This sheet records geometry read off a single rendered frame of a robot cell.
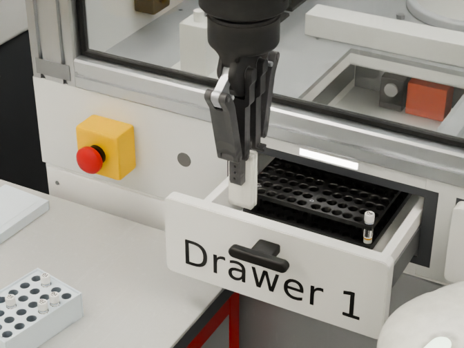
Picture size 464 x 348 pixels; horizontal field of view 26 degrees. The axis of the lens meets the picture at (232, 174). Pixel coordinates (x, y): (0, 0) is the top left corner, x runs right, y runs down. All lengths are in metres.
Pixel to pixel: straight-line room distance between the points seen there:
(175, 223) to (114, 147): 0.21
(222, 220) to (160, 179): 0.27
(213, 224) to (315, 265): 0.14
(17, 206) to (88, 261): 0.16
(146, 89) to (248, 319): 0.38
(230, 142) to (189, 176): 0.35
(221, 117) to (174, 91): 0.32
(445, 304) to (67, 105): 0.83
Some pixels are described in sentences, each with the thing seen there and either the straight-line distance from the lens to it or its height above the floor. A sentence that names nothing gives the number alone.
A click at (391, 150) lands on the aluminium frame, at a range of 1.24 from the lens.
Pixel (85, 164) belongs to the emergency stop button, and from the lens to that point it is 1.40.
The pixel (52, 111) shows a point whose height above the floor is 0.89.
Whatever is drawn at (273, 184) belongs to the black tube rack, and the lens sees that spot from 1.30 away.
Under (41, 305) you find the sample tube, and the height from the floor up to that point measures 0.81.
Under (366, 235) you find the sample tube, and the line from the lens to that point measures 1.24.
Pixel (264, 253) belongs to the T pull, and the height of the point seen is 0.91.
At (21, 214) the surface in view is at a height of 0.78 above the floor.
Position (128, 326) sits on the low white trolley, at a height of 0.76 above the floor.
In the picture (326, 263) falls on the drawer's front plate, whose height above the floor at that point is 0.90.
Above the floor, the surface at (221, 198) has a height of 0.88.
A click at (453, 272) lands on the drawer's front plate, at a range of 1.28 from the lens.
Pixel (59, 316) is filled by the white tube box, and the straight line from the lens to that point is 1.28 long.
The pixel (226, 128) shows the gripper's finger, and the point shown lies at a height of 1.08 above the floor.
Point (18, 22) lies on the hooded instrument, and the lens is 1.99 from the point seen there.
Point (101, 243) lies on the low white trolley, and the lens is 1.44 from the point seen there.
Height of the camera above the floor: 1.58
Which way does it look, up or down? 31 degrees down
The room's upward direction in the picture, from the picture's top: straight up
